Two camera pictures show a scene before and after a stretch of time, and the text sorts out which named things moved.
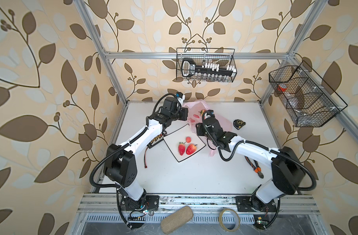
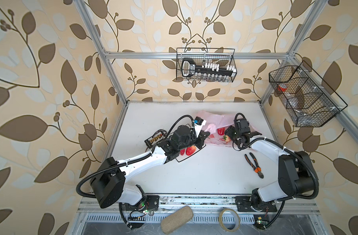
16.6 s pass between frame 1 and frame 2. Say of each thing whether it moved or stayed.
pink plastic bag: moved
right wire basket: stayed
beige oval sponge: stayed
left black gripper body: moved
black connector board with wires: stayed
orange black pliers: stayed
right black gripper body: moved
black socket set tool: stayed
